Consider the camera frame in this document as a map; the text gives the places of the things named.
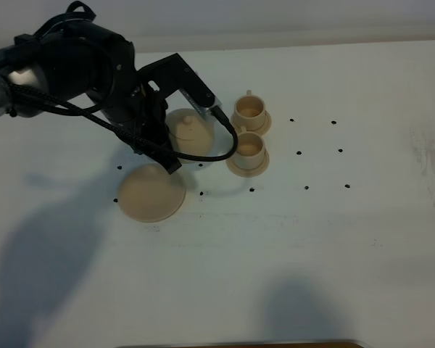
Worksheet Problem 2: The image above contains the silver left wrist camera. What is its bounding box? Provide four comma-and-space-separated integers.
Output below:
136, 53, 223, 117

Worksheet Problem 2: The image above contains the beige teapot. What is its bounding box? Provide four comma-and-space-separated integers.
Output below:
165, 109, 215, 157

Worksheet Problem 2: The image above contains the beige teapot saucer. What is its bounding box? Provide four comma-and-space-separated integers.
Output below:
117, 164, 186, 223

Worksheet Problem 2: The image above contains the beige teacup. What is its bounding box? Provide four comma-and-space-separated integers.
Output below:
231, 128, 265, 170
232, 90, 266, 131

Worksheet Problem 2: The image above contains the far beige cup saucer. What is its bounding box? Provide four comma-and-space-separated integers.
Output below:
231, 111, 272, 136

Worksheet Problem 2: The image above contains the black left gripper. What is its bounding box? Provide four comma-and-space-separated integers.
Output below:
101, 85, 182, 174

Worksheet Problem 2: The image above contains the near beige cup saucer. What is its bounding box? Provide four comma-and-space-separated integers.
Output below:
225, 150, 270, 178

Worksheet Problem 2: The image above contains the far beige teacup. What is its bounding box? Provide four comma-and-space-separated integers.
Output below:
232, 90, 266, 131

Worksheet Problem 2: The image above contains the beige cup saucer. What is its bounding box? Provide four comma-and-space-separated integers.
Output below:
231, 111, 272, 136
225, 150, 270, 178

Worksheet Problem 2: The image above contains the black braided camera cable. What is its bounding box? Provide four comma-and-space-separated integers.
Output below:
7, 83, 239, 163

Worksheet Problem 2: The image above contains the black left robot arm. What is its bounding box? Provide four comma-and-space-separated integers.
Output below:
0, 1, 181, 173

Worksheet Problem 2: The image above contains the near beige teacup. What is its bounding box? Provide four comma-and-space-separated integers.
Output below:
231, 128, 265, 170

